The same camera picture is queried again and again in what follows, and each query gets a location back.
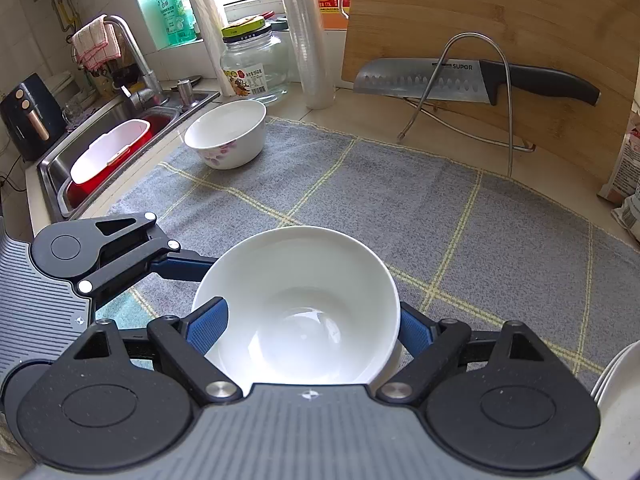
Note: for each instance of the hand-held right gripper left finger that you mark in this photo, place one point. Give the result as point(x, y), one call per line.
point(207, 327)

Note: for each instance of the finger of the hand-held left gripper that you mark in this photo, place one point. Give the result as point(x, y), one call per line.
point(185, 266)

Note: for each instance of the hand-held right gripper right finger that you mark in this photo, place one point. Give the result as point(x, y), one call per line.
point(417, 332)

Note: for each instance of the white floral bowl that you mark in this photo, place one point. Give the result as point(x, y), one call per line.
point(225, 125)
point(300, 280)

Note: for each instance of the grey checked dish mat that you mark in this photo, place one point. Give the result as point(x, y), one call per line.
point(450, 220)

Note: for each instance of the stainless steel sink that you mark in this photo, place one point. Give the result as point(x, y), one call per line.
point(55, 175)

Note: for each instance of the white plastic tub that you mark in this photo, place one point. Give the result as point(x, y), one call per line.
point(105, 152)

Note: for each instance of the red wash basin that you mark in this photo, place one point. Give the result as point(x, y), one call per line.
point(160, 122)

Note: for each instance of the steel sink knob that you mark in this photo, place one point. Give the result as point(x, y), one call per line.
point(189, 91)

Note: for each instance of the black air fryer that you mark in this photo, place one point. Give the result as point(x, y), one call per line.
point(15, 125)

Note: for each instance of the glass jar with green lid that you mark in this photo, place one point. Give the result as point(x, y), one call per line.
point(255, 70)

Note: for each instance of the steel kitchen faucet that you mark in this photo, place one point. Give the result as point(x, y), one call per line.
point(135, 55)

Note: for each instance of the small plastic wrap roll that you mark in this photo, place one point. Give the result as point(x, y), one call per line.
point(207, 30)

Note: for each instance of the pink checked dishcloth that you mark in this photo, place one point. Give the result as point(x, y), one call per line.
point(95, 42)

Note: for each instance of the large plastic wrap roll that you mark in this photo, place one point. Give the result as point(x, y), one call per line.
point(310, 50)

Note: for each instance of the green dish soap bottle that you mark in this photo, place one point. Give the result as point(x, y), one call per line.
point(172, 15)

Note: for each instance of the orange and white food bag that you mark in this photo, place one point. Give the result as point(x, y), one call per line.
point(627, 170)

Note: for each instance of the bamboo cutting board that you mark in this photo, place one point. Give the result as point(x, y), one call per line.
point(475, 10)

